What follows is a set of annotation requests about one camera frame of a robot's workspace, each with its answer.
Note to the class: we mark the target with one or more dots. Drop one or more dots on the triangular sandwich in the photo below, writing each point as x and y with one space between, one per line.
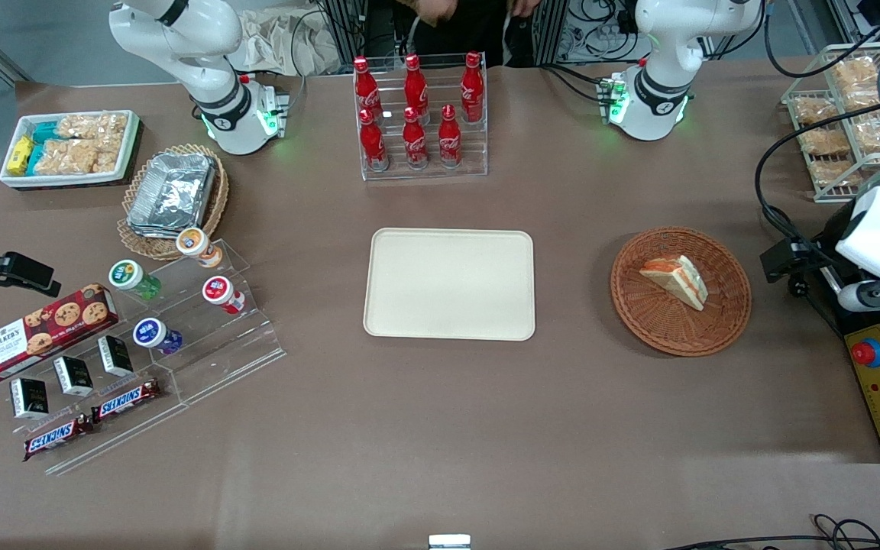
677 281

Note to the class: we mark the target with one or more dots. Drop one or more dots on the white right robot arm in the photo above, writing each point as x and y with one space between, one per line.
203 46

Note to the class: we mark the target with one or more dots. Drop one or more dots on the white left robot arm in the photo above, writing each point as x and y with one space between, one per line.
661 46

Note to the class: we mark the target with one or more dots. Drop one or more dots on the white rectangular snack tray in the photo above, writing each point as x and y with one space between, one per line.
66 179

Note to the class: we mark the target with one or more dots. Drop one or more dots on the light wicker basket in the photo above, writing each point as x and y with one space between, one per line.
215 210

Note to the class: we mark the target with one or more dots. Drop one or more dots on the brown wicker basket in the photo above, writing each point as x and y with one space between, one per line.
646 313

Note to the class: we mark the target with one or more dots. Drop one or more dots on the beige plastic tray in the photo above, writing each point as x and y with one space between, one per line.
448 283

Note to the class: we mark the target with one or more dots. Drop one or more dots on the person's left hand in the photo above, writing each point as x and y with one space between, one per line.
525 5

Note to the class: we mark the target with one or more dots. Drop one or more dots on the person's right hand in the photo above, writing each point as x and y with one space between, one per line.
436 9

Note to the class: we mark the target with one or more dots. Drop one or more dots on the red Walkers cookie box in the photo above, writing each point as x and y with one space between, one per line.
43 332

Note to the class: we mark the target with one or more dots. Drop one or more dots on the bagged pastry snack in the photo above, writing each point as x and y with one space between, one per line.
814 111
875 134
826 142
852 76
833 172

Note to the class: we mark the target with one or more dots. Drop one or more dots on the black equipment base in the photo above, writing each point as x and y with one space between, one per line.
829 305

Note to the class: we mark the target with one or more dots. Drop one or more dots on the green cap small bottle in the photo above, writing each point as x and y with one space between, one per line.
131 276

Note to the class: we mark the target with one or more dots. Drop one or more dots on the small black box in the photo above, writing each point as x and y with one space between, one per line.
73 376
29 397
115 356

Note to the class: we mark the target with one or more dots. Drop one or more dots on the yellow snack packet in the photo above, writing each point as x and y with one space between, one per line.
20 155

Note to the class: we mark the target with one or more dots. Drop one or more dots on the clear bag of rice crackers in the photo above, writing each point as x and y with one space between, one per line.
66 156
92 126

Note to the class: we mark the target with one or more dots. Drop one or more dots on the teal snack packet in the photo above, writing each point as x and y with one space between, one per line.
46 131

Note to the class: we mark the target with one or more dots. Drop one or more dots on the blue cap small bottle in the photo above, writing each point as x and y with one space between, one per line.
153 334

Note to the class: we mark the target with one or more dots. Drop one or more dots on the Snickers chocolate bar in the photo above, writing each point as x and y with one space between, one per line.
125 400
58 437

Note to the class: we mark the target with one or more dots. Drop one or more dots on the stack of foil trays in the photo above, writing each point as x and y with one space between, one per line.
173 195

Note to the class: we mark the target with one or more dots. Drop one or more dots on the orange cap small bottle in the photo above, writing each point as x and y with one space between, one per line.
195 244

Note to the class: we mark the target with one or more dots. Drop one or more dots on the red cap small bottle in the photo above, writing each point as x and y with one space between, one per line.
220 292

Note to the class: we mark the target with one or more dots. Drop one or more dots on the clear acrylic stepped display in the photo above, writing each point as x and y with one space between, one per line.
211 359

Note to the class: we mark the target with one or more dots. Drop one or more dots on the crumpled beige paper bag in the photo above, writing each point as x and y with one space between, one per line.
279 42

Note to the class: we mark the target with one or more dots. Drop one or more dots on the red cola bottle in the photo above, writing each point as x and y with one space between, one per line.
472 92
415 143
367 92
415 88
449 141
373 145

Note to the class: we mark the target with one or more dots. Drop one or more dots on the clear acrylic bottle rack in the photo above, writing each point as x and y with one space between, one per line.
428 173

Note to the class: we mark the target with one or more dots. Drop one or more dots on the person in black clothing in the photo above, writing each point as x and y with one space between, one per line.
470 34

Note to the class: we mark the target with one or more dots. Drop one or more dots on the black box device on mount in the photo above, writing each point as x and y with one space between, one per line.
784 260

